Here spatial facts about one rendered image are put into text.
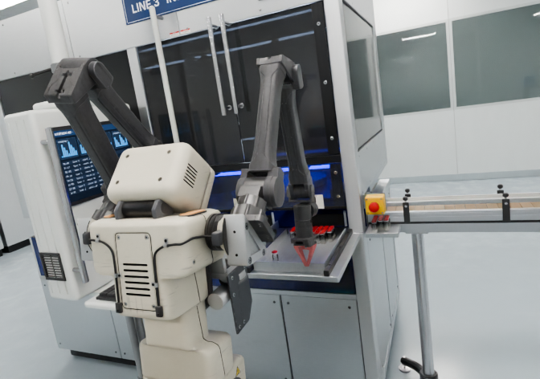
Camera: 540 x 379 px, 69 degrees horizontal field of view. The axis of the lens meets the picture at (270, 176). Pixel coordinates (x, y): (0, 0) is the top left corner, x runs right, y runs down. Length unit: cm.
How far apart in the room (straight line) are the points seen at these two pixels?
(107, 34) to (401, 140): 485
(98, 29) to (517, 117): 533
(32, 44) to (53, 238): 117
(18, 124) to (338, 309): 148
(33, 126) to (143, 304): 92
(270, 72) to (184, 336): 69
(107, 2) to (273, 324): 171
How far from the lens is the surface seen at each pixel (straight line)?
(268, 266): 139
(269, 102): 103
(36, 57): 249
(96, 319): 272
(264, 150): 97
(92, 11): 220
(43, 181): 167
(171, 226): 84
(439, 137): 618
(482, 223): 173
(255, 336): 208
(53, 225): 170
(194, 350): 102
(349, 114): 156
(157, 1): 194
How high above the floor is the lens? 144
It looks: 10 degrees down
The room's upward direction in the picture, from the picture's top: 8 degrees counter-clockwise
